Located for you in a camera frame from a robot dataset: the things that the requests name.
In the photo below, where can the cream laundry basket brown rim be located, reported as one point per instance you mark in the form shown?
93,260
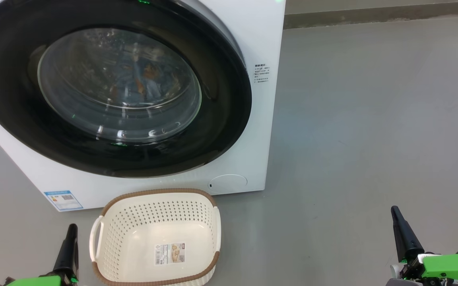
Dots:
157,206

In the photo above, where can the round white filter cover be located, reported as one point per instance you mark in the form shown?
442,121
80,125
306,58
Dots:
227,184

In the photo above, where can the black printed text label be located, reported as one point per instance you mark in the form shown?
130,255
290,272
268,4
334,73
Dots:
261,73

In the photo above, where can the white front-load washing machine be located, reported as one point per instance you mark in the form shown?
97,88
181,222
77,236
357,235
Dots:
261,151

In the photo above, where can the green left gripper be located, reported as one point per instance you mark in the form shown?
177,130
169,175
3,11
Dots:
38,281

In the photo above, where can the blue cartoon print garment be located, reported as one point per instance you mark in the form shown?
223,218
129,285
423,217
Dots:
133,71

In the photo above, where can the paper basket label sticker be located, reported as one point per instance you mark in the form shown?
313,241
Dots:
169,254

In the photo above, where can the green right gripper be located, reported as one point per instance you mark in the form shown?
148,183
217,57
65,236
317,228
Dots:
447,270

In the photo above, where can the black glass washer door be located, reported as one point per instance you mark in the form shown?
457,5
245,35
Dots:
14,79

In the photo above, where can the blue energy label sticker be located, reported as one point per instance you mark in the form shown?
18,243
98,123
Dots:
63,200

